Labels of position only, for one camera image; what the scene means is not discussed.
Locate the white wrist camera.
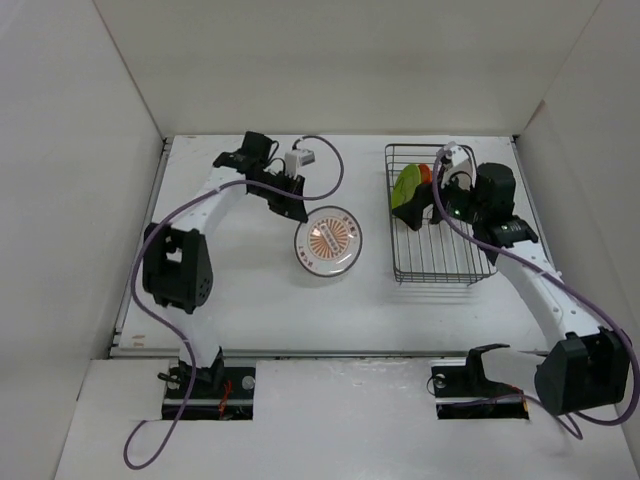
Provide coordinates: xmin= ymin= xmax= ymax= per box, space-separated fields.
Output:
xmin=436 ymin=142 xmax=473 ymax=174
xmin=283 ymin=148 xmax=315 ymax=177

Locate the white plate green rim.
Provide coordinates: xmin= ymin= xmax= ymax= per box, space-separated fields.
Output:
xmin=440 ymin=146 xmax=475 ymax=190

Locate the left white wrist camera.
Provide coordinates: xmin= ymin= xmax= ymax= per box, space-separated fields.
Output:
xmin=283 ymin=148 xmax=315 ymax=177

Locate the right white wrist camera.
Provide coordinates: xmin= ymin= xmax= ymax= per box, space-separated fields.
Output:
xmin=436 ymin=142 xmax=473 ymax=174

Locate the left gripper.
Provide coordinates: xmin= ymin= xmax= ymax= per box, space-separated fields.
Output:
xmin=250 ymin=170 xmax=308 ymax=223

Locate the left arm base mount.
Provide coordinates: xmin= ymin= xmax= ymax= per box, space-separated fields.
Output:
xmin=157 ymin=363 xmax=256 ymax=421

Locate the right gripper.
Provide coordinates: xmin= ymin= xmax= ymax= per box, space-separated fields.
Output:
xmin=391 ymin=166 xmax=486 ymax=231

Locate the white plate sunburst pattern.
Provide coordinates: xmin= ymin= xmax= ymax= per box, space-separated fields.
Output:
xmin=294 ymin=205 xmax=363 ymax=278

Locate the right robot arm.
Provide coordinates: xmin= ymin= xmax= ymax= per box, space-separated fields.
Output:
xmin=390 ymin=158 xmax=639 ymax=416

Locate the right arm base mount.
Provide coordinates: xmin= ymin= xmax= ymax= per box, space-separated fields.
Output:
xmin=429 ymin=364 xmax=529 ymax=420

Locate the orange plate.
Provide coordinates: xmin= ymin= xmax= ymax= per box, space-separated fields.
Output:
xmin=418 ymin=164 xmax=432 ymax=184

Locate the grey wire dish rack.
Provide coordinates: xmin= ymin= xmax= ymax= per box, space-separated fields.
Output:
xmin=384 ymin=143 xmax=496 ymax=285

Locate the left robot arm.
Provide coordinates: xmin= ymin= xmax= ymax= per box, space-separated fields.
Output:
xmin=132 ymin=131 xmax=315 ymax=397

